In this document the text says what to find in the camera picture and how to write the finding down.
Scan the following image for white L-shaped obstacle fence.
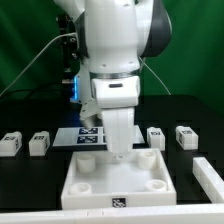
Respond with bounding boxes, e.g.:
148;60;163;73
0;157;224;224

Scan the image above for white cable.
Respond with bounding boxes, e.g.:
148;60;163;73
139;57;172;96
0;32;78;98

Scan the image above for white cable left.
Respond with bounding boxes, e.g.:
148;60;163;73
0;32;78;98

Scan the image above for white square table top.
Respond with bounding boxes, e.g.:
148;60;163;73
61;149;176;210

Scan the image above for white cable right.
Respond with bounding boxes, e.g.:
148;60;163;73
139;57;172;96

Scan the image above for white sheet with tags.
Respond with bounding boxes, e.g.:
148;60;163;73
52;125;146;148

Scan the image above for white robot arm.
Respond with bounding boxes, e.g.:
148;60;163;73
54;0;172;159

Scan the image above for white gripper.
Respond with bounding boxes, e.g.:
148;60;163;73
101;107;134;163

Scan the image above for black stand behind robot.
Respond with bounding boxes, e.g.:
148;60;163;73
56;13;80;100

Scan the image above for black cable on table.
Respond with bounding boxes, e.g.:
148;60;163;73
0;84;73;101

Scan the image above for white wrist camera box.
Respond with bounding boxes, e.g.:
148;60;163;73
92;76;140;109

